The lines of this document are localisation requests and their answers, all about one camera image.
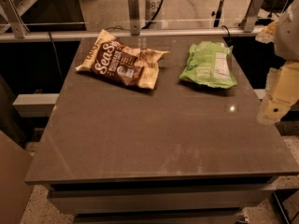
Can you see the white cylinder post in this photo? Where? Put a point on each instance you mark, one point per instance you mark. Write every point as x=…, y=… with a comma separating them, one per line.
x=153, y=0

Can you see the aluminium guard rail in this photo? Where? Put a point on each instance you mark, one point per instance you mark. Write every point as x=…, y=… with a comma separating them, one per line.
x=78, y=35

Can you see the right metal bracket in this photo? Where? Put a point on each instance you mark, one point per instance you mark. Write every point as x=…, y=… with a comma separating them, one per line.
x=248, y=22

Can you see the metal bracket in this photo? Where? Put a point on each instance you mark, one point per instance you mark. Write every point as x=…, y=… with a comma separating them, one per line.
x=134, y=17
x=248, y=22
x=13, y=18

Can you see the middle metal bracket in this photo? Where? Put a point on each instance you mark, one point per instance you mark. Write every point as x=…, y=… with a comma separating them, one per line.
x=134, y=17

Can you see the grey drawer cabinet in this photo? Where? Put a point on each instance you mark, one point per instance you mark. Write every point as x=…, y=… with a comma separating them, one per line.
x=160, y=203

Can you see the green rice chip bag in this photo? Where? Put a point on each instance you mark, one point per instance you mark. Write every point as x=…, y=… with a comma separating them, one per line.
x=207, y=65

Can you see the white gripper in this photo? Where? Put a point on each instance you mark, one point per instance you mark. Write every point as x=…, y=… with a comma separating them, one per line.
x=289, y=36

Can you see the brown Sea Salt chip bag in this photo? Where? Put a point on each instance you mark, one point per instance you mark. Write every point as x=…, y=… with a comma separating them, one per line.
x=111, y=59

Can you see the left metal bracket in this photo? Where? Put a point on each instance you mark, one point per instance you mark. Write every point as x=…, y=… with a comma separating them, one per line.
x=13, y=18

